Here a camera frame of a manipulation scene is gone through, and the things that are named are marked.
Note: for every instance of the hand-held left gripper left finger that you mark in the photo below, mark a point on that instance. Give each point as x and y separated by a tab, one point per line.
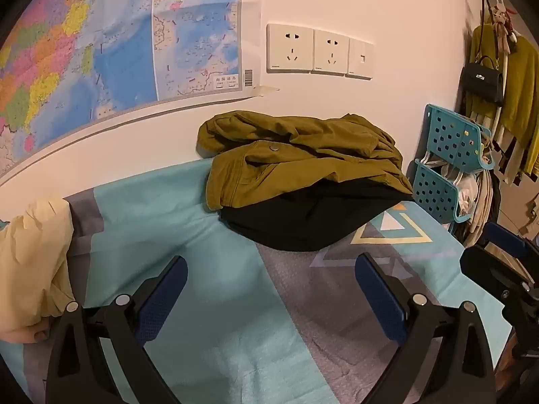
162	298

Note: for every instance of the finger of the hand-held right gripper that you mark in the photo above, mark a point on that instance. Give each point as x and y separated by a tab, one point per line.
507	240
484	267

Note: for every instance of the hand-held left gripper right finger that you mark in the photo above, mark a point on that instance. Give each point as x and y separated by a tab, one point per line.
379	298

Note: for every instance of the olive green jacket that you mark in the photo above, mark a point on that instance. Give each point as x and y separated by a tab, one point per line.
303	151

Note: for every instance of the beige hanging clothes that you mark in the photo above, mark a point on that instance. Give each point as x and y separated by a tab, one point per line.
482	206

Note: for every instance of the teal patterned bed sheet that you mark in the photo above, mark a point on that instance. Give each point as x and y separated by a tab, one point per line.
236	294

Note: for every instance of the teal perforated plastic rack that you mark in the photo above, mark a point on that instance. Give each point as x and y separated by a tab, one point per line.
433	191
452	136

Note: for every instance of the black garment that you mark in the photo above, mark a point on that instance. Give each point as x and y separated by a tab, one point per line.
311	219

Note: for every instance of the cream garment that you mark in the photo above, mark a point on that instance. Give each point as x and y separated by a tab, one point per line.
29	261

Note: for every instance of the yellow-green hanging garment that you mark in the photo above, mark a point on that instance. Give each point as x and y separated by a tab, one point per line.
522	92

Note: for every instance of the black handbag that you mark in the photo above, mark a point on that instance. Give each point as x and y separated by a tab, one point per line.
482	82
484	42

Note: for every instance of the clear tape strip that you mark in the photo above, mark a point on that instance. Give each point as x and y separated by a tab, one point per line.
266	91

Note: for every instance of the white coat rack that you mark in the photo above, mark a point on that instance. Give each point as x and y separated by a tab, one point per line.
490	0

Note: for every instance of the white wall socket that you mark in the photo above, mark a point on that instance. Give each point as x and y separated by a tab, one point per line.
290	48
331	52

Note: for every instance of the colourful wall map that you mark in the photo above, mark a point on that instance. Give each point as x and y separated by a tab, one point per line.
126	29

